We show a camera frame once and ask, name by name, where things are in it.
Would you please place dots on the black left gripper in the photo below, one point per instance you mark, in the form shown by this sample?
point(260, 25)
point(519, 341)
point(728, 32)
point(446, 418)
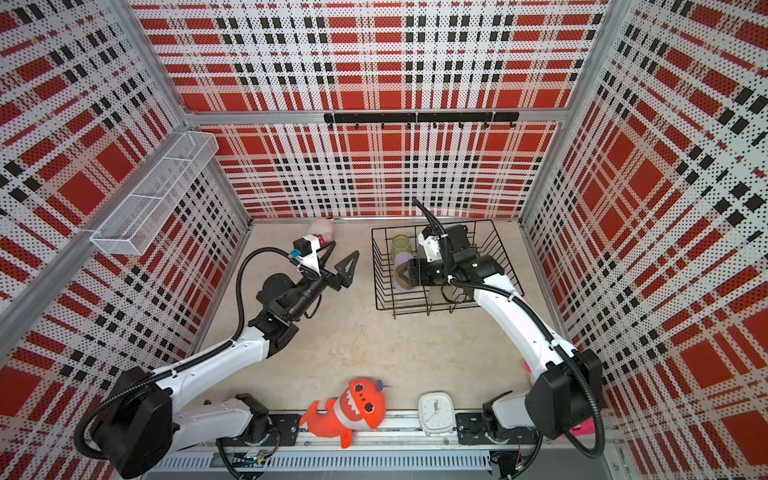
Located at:
point(342, 277)

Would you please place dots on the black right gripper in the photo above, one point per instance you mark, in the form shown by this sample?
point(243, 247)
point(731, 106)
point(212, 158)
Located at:
point(418, 272)

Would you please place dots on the purple plastic cup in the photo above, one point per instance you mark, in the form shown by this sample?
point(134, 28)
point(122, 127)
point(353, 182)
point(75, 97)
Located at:
point(401, 273)

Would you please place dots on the bright green plastic cup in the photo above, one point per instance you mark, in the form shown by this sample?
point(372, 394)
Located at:
point(401, 244)

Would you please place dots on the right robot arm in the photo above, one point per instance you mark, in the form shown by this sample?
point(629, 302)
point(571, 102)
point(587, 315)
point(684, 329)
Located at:
point(541, 347)

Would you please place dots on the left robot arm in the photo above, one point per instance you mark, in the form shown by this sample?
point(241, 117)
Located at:
point(145, 417)

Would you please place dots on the pink plush toy polka dress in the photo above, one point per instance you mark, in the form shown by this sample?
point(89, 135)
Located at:
point(322, 228)

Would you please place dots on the red shark plush toy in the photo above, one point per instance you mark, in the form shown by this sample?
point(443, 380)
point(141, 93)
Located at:
point(360, 407)

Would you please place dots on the white kitchen scale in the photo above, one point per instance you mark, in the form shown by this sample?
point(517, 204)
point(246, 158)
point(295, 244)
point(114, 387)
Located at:
point(436, 413)

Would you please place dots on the white pink owl plush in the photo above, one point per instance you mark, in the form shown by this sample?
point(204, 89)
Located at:
point(556, 404)

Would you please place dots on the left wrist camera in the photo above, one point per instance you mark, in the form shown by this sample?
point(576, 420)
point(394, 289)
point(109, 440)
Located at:
point(304, 252)

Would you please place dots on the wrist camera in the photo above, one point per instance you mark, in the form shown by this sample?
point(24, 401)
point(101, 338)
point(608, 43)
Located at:
point(304, 252)
point(429, 245)

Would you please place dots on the black wire dish rack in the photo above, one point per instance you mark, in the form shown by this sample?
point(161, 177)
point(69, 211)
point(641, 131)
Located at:
point(475, 249)

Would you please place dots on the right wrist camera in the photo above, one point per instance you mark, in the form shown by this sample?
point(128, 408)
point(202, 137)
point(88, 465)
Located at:
point(429, 245)

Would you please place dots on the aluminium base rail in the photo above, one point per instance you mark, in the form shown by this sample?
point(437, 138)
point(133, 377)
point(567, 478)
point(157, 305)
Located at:
point(400, 444)

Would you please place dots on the black wall hook rail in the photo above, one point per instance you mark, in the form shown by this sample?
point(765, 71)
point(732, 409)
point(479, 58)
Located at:
point(357, 119)

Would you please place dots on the white wire mesh shelf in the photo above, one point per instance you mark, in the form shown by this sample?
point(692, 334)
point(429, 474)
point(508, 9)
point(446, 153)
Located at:
point(137, 220)

